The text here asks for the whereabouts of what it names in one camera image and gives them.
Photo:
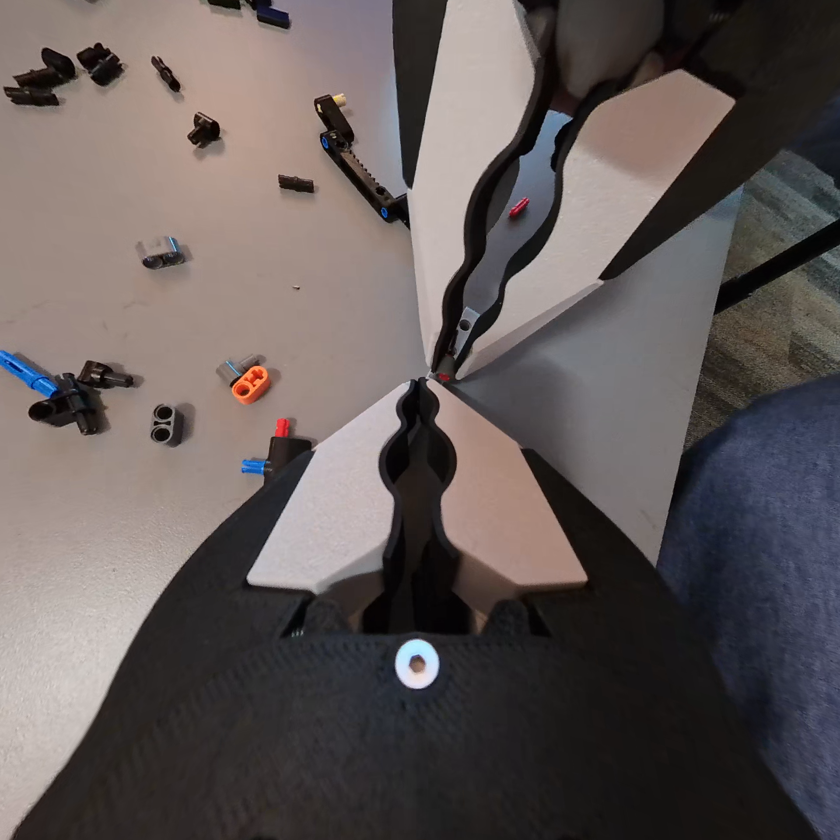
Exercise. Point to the long grey lego beam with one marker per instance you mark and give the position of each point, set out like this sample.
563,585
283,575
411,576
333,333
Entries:
466,325

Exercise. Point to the orange lego connector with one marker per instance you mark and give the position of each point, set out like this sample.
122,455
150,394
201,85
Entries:
251,387

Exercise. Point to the person's right forearm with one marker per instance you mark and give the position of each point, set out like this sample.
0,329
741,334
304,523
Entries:
817,141

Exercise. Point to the blue lego axle pin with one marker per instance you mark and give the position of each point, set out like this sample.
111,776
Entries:
26,371

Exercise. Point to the black lego T connector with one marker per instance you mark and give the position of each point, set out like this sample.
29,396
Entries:
205,129

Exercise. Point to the small dark lego plate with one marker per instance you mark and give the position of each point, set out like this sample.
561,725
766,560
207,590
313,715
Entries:
270,14

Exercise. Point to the black metal rod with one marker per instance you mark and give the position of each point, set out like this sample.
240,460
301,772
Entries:
774,266

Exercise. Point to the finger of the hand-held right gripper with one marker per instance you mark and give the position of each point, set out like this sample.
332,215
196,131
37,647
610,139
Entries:
459,98
623,177

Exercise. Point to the black lego long pin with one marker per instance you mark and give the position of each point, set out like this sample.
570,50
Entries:
39,79
29,96

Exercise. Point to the short grey lego beam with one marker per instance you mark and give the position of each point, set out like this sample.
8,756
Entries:
163,253

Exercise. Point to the red lego pin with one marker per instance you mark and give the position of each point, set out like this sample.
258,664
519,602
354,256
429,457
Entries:
519,207

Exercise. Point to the black rounded lego connector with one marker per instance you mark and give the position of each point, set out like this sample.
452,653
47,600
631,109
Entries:
59,64

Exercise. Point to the black lego elbow piece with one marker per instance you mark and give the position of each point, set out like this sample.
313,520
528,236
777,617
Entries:
105,374

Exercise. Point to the dark grey two-hole lego beam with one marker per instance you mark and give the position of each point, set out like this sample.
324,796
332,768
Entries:
168,425

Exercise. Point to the small grey lego connector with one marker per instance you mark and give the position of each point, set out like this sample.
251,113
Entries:
445,374

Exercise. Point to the black lego rack assembly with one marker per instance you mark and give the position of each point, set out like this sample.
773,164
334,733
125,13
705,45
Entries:
358,167

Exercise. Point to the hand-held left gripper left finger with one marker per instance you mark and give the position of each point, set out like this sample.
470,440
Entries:
321,525

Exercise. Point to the black lego cross connector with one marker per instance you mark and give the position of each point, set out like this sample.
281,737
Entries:
65,407

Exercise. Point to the black lego cylinder assembly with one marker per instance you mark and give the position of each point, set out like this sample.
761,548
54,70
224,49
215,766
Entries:
285,453

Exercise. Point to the orange small connector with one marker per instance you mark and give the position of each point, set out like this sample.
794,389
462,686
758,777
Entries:
235,369

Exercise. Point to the black lego connector block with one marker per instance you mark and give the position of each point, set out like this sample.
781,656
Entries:
100,64

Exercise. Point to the person's blue-clothed body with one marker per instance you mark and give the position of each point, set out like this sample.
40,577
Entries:
774,590

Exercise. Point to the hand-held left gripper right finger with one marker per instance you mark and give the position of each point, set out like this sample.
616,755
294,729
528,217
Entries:
518,525

